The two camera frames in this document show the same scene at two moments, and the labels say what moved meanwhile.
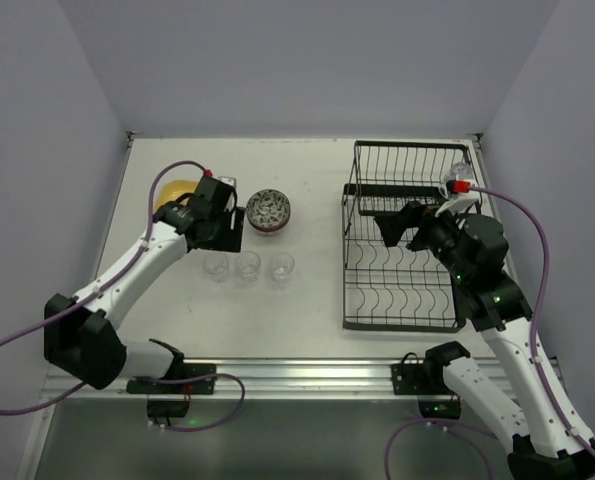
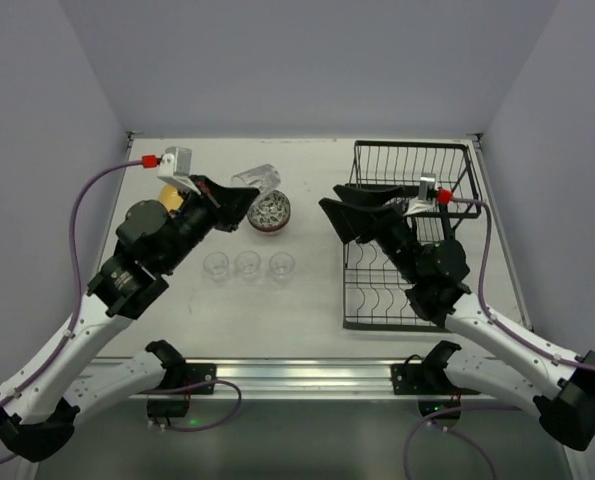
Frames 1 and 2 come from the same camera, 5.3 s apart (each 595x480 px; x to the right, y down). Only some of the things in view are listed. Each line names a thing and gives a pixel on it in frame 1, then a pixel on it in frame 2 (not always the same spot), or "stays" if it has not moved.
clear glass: x=281 y=266 stays
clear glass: x=248 y=265 stays
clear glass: x=459 y=171 → x=265 y=178
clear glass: x=216 y=265 stays
